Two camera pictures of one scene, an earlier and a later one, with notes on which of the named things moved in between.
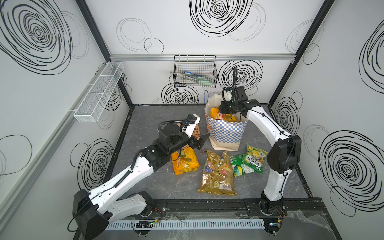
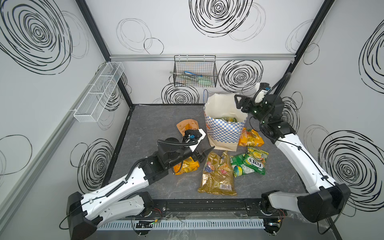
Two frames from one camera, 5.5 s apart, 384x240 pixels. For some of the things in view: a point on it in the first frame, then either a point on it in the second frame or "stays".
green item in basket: [204, 80] stays
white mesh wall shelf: [98, 93] stays
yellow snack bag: [215, 114] to [249, 137]
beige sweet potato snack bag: [196, 133] to [187, 124]
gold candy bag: [218, 176] stays
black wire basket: [197, 71] stays
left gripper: [195, 142] to [197, 152]
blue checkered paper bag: [224, 134] stays
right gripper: [226, 109] to [244, 103]
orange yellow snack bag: [185, 161] stays
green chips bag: [252, 161] stays
